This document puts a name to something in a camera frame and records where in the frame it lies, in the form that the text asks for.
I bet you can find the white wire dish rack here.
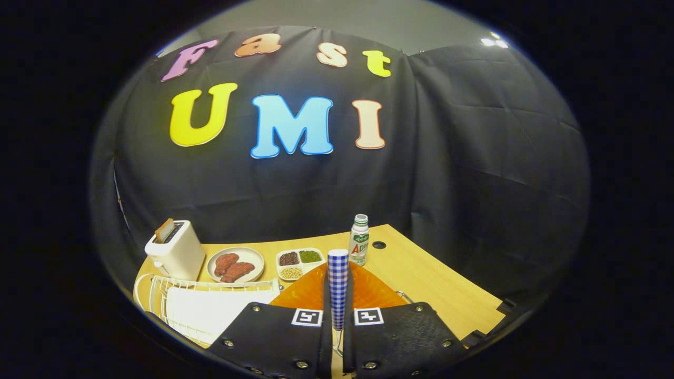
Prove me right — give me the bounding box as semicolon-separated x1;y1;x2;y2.
133;273;281;348

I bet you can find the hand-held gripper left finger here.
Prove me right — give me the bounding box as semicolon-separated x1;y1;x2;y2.
207;262;333;379

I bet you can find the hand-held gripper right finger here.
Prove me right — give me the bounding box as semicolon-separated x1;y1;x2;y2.
342;262;469;379

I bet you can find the white bottle with green cap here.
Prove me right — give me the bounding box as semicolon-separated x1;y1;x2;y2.
348;214;370;266

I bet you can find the brown toast slice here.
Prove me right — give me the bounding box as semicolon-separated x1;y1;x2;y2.
154;218;175;243

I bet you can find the white divided snack tray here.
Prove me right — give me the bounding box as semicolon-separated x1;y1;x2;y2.
276;247;326;281

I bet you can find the spoon with blue checked handle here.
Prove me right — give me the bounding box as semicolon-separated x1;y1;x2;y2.
326;249;350;364

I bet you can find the red meat piece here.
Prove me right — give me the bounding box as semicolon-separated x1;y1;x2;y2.
214;253;240;277
221;262;255;283

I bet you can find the white toaster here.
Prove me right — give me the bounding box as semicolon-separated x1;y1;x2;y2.
144;220;206;282

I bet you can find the white plate with meat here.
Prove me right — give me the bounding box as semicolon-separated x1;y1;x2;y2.
207;247;265;284

